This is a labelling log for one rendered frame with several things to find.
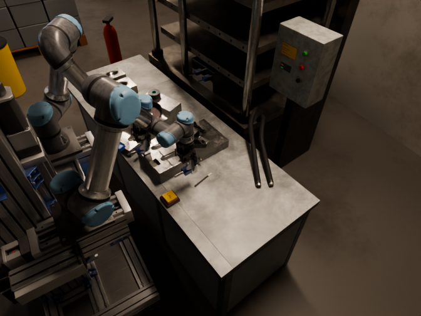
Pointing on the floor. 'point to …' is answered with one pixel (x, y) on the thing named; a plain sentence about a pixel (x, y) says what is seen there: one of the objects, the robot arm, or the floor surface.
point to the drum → (10, 70)
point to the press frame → (341, 8)
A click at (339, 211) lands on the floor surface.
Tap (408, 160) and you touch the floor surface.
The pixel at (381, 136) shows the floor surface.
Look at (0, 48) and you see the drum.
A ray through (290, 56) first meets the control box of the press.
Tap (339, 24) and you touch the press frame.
